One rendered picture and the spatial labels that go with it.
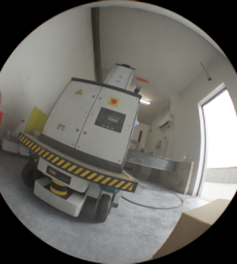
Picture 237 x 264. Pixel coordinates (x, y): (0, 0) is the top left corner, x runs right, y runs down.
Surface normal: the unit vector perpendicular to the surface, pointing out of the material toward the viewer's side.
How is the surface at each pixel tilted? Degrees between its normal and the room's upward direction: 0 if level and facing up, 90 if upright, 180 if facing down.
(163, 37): 180
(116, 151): 90
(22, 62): 90
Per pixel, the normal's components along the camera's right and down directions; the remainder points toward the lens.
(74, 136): 0.12, -0.26
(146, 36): -0.29, 0.91
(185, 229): -0.94, -0.33
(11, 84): 0.95, 0.30
